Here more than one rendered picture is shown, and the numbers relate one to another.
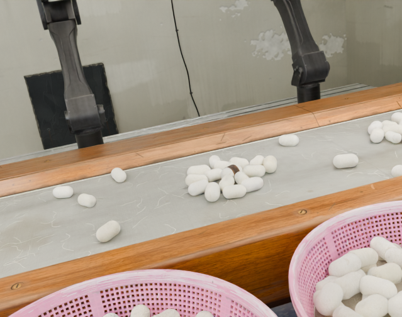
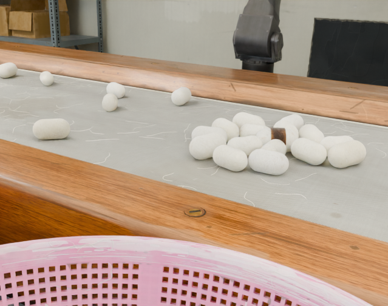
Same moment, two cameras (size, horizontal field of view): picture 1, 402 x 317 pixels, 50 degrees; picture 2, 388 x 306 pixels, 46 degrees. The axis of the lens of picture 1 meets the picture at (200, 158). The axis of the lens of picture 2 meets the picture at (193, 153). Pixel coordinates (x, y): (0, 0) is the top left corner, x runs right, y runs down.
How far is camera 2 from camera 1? 0.37 m
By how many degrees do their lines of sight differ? 39
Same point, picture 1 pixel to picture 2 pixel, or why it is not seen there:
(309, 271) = (40, 295)
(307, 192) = (328, 214)
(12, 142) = not seen: hidden behind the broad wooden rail
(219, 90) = not seen: outside the picture
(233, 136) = (375, 108)
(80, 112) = (249, 33)
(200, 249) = (10, 175)
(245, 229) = (90, 187)
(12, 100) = (294, 40)
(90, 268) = not seen: outside the picture
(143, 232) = (79, 149)
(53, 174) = (139, 74)
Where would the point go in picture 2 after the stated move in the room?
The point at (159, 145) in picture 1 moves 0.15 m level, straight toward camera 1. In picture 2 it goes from (264, 84) to (195, 105)
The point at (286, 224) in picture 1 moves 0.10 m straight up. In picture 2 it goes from (138, 211) to (135, 17)
